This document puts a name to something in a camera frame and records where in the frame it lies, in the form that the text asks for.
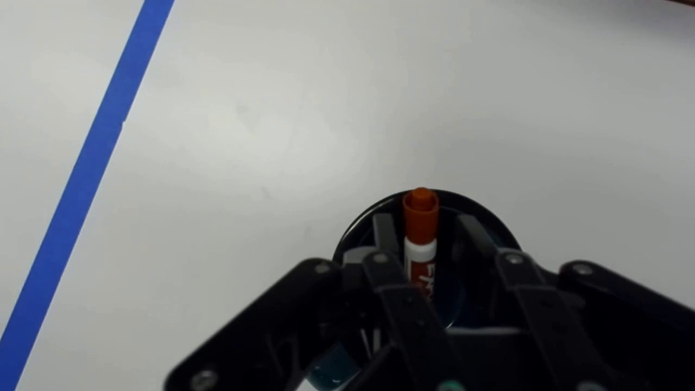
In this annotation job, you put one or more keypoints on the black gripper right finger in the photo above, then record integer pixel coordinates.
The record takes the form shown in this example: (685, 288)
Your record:
(551, 327)

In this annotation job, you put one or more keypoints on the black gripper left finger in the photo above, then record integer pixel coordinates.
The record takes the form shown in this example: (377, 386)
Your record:
(405, 318)

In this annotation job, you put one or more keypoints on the white marker with orange cap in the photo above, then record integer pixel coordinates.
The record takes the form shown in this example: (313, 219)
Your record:
(420, 219)

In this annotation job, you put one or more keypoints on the blue tape line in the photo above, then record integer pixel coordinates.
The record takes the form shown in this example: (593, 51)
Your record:
(78, 187)

